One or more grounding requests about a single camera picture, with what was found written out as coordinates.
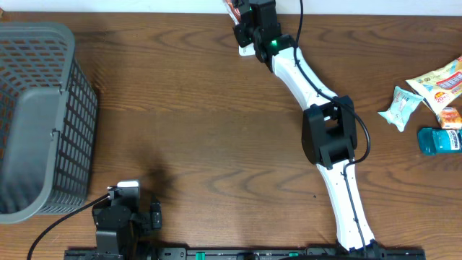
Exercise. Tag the dark grey plastic basket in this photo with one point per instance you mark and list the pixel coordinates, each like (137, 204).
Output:
(48, 122)

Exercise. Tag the light green wet wipes pack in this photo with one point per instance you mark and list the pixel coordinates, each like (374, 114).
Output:
(404, 103)

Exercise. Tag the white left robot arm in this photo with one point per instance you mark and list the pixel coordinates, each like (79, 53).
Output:
(113, 242)

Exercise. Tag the red snack package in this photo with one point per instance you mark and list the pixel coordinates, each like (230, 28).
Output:
(233, 11)

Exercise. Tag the yellow white snack bag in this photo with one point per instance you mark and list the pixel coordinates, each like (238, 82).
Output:
(440, 87)

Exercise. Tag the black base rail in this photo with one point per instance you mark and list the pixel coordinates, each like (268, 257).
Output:
(234, 253)

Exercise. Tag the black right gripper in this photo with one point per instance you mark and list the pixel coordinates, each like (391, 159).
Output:
(237, 29)

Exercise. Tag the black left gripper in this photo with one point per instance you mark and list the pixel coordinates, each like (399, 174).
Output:
(156, 211)

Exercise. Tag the white barcode scanner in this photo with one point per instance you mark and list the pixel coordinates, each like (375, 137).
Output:
(247, 50)

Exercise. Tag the teal mouthwash bottle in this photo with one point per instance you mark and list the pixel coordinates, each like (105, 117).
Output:
(439, 141)

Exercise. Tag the orange tissue pack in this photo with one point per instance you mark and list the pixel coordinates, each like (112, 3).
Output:
(449, 118)

